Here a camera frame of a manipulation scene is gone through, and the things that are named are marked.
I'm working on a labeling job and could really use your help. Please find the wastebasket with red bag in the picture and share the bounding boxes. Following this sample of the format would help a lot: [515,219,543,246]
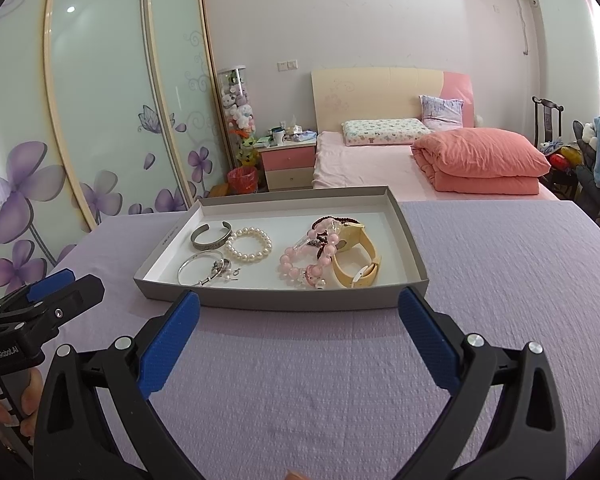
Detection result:
[226,166,259,196]

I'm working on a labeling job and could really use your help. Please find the person's left hand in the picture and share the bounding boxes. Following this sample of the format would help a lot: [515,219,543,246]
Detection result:
[0,368,44,439]

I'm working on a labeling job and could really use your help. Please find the cream and pink headboard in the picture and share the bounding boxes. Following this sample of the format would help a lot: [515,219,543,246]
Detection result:
[311,67,476,133]

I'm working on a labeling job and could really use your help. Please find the dark wooden chair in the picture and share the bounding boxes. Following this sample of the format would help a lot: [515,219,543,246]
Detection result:
[531,96,578,201]

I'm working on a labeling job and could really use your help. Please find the grey cardboard tray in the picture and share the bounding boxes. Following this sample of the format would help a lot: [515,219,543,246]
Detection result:
[132,186,428,312]

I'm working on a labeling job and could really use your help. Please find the plush toy display tube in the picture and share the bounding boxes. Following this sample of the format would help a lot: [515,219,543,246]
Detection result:
[216,66,259,168]

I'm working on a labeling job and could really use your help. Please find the pink bead bracelet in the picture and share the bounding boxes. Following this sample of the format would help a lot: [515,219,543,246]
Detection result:
[279,225,340,291]

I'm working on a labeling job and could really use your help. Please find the pink and cream nightstand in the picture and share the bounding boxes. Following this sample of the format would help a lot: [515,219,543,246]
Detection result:
[257,140,317,192]

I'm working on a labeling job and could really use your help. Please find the white pearl bracelet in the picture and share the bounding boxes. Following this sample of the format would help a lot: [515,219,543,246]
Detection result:
[224,227,273,262]

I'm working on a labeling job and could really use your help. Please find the folded pink quilt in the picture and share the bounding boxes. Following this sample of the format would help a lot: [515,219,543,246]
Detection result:
[411,127,552,195]

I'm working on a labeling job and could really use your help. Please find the colourful toys on chair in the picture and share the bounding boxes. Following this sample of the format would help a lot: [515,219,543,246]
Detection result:
[540,140,583,172]

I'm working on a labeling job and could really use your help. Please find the printed white pillow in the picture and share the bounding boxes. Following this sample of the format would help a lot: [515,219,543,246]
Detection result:
[342,118,432,147]

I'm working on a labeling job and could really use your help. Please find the silver cuff bangle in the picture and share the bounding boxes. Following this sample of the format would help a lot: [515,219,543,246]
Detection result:
[190,221,232,252]

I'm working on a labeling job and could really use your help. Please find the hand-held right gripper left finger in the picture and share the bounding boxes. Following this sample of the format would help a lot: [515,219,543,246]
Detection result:
[32,289,203,480]

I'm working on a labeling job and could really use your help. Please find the thin silver charm bangle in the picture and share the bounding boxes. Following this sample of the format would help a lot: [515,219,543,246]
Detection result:
[177,252,241,288]

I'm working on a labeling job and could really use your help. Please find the bed with pink sheet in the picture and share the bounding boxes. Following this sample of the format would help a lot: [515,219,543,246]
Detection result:
[312,130,561,202]

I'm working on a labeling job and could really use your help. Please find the grey chair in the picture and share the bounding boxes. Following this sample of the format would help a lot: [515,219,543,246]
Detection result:
[572,120,600,221]

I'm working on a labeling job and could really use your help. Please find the cream yellow wristwatch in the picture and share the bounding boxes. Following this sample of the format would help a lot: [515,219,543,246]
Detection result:
[325,222,382,289]

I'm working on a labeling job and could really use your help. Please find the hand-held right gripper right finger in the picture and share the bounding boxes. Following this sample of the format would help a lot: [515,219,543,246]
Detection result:
[395,286,567,480]

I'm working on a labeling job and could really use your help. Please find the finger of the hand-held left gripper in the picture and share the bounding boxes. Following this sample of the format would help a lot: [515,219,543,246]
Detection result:
[0,269,76,322]
[0,276,106,347]

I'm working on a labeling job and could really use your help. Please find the small purple pillow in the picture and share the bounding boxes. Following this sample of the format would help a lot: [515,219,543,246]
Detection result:
[419,95,465,132]

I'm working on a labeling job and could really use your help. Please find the purple textured cloth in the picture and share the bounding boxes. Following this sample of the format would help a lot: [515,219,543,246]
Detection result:
[5,200,600,480]

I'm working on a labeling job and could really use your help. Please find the air conditioner wall pipe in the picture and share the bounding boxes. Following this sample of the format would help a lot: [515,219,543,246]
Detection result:
[517,0,539,56]

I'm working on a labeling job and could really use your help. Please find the floral sliding door wardrobe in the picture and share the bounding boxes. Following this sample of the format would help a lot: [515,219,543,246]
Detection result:
[0,0,236,306]

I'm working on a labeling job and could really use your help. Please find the dark red bead bracelet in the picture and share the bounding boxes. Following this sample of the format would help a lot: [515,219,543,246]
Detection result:
[311,215,363,258]

